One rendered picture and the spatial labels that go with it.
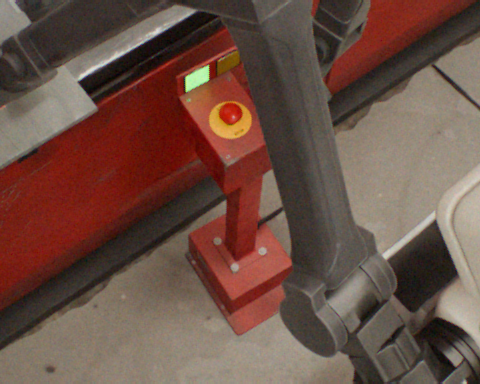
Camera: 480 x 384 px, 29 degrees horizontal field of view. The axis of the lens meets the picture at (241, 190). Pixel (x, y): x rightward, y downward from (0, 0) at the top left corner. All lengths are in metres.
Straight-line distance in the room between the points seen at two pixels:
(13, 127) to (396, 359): 0.66
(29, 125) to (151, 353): 1.01
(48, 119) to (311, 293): 0.57
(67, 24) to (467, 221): 0.45
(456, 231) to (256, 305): 1.35
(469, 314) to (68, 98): 0.65
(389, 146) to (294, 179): 1.65
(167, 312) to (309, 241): 1.39
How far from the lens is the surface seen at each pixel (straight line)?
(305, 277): 0.90
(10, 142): 1.32
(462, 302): 1.00
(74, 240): 1.97
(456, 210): 0.93
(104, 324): 2.25
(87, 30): 0.96
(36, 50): 1.06
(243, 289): 2.14
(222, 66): 1.59
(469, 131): 2.54
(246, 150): 1.54
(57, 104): 1.34
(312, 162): 0.81
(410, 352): 0.96
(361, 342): 0.92
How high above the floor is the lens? 2.14
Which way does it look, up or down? 64 degrees down
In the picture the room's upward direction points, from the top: 4 degrees clockwise
